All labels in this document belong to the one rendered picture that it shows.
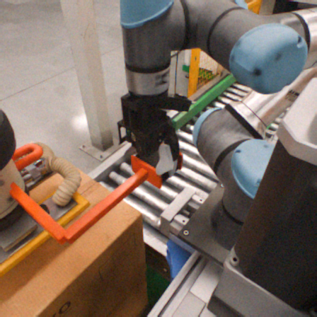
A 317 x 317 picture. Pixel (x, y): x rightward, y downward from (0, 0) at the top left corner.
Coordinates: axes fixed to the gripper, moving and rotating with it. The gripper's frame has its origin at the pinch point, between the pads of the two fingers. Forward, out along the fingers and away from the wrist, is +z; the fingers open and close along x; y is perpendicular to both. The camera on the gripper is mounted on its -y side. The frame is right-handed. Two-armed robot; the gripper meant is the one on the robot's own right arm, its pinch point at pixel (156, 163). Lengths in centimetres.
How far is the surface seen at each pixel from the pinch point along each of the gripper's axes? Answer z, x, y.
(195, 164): 64, -25, -64
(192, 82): 55, -72, -128
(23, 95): 118, -273, -82
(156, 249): 57, -6, -7
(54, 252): 23.9, -14.8, 25.3
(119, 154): 59, -59, -38
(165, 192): 64, -25, -37
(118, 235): 24.0, -5.4, 10.4
